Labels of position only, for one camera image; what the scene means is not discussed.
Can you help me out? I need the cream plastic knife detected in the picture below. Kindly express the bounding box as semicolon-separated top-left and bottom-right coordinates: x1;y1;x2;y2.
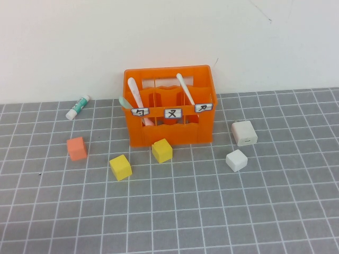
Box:
176;73;196;106

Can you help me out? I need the pink plastic spoon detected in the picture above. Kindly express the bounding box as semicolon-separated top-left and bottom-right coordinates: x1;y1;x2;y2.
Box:
127;77;155;126

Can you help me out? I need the mint green plastic spoon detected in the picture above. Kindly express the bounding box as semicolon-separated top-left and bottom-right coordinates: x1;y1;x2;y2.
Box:
118;96;133;109

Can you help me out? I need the orange plastic cutlery holder crate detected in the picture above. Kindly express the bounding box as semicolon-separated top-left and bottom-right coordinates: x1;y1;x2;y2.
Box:
121;65;218;148

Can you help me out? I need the paper label with fork character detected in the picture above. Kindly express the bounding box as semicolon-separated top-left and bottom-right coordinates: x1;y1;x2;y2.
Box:
164;107;183;119

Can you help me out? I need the yellow cube block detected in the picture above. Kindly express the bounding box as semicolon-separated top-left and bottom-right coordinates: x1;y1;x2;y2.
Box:
109;154;133;182
151;138;174;164

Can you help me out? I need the paper label with spoon character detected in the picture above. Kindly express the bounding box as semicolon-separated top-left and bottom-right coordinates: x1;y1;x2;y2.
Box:
131;107;150;117

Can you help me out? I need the paper label with knife character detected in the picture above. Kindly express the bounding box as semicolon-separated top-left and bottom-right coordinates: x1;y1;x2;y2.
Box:
195;103;214;113

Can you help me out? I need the white cube block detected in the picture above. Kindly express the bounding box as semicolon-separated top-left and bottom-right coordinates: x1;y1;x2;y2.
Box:
225;149;248;172

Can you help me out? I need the white green glue stick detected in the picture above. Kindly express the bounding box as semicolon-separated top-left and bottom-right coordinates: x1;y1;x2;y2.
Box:
65;95;92;121

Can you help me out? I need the grey grid tablecloth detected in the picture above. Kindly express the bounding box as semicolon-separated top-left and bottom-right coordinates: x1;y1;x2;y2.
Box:
0;88;339;254

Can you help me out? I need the orange cube block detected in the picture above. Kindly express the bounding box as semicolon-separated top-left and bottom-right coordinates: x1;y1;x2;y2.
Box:
66;137;88;161

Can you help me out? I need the white USB wall charger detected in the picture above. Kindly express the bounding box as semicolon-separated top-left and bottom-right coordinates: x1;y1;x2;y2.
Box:
230;119;258;147

